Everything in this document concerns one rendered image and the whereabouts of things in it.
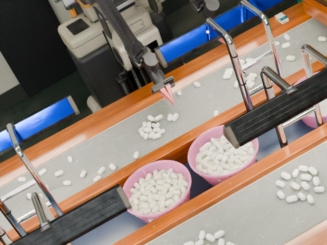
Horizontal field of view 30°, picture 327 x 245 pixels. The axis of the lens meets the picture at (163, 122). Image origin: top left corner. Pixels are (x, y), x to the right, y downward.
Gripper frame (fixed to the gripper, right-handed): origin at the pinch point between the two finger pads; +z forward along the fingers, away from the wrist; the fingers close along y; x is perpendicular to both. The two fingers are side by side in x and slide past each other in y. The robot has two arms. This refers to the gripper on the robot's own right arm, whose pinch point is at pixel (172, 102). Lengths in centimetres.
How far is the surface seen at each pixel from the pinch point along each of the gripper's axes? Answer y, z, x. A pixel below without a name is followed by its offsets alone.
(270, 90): 24, 24, -45
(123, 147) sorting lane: -26.2, 5.4, 3.8
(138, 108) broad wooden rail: -12.2, -9.0, 14.2
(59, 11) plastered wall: -16, -137, 153
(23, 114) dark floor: -72, -90, 172
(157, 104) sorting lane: -4.4, -5.8, 13.3
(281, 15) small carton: 64, -15, 16
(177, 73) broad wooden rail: 10.5, -15.1, 17.8
